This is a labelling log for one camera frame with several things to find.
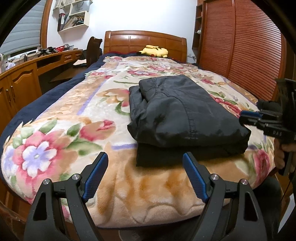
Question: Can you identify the black jacket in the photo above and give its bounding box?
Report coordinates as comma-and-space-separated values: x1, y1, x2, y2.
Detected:
127, 75, 251, 168

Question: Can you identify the person's right hand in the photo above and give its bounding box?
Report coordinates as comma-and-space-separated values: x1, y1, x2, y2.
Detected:
274, 138, 296, 172

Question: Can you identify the dark folded garment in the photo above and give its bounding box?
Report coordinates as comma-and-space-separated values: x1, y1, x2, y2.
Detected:
256, 99, 282, 113

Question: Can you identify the wooden louvred wardrobe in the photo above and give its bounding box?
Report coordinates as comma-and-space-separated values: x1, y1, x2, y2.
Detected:
192, 0, 295, 100

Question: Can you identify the navy bed sheet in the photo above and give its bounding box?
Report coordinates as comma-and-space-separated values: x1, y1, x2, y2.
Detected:
0, 52, 139, 186

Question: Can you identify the wooden desk cabinet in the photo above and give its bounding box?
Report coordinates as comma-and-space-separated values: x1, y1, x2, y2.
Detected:
0, 50, 82, 132

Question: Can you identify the yellow plush toy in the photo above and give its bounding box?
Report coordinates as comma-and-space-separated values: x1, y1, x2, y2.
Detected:
137, 45, 169, 58

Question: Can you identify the wooden headboard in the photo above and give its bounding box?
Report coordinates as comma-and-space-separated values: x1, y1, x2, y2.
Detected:
103, 30, 187, 63

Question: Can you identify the red basket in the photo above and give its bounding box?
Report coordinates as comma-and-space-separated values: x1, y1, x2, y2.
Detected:
55, 46, 65, 52

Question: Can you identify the dark wooden chair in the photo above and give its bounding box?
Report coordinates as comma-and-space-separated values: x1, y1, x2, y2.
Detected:
86, 37, 103, 68

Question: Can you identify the grey window blind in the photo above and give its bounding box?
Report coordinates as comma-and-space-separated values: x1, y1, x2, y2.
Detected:
1, 0, 46, 55

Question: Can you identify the white wall shelf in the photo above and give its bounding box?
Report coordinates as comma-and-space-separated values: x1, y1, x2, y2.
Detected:
54, 0, 93, 33

